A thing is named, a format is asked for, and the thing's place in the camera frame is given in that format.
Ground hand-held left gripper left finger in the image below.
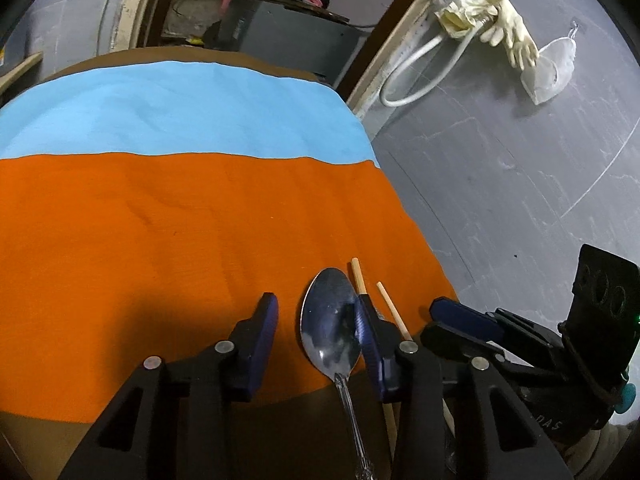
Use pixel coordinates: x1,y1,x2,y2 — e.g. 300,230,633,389
57,292,280,480

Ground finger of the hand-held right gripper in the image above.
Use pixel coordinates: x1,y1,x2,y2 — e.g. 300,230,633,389
429,297,507,343
420,322,507,362

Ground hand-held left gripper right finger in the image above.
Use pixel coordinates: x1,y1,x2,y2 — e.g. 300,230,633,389
355,294,573,480

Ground wooden chopstick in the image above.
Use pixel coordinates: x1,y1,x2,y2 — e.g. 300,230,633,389
349,258,399,463
375,281,457,437

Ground silver metal spoon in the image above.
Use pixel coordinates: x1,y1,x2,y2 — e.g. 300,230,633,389
299,267,376,480

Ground blue orange brown striped cloth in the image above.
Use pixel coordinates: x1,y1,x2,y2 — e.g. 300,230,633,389
0,47,459,480

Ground white face mask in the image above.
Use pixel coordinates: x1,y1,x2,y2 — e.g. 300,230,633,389
519,22,581,107

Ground dark grey cabinet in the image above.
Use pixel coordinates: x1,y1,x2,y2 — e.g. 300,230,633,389
214,0,372,97

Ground cream rubber gloves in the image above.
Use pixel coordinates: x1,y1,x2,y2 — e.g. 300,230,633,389
436,0,541,69

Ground wooden shelf board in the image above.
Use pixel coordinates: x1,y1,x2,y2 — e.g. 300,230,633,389
0,51,44,97

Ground white hose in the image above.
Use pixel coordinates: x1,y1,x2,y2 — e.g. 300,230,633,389
379,24,482,108

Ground wooden door frame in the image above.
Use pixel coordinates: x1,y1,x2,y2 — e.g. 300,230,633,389
97,0,473,136

